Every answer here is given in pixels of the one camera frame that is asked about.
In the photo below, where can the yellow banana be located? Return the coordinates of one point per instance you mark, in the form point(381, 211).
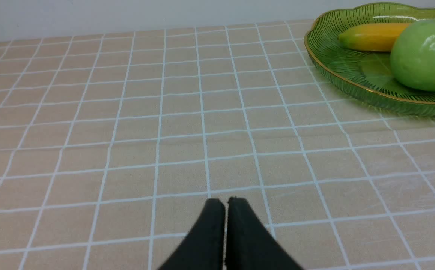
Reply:
point(373, 37)

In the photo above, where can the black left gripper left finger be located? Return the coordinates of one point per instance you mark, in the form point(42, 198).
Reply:
point(203, 247)

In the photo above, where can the green glass fruit plate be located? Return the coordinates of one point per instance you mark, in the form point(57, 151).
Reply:
point(366, 76)

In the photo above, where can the green apple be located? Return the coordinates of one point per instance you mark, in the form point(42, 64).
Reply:
point(412, 58)

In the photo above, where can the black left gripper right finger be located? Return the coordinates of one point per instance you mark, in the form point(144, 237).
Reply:
point(249, 245)

